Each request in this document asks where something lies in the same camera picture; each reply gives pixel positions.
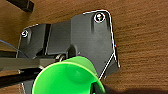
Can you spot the grey robot torso link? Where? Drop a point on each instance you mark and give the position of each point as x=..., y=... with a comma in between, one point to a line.
x=30, y=61

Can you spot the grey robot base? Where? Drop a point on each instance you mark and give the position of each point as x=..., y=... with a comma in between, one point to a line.
x=80, y=40

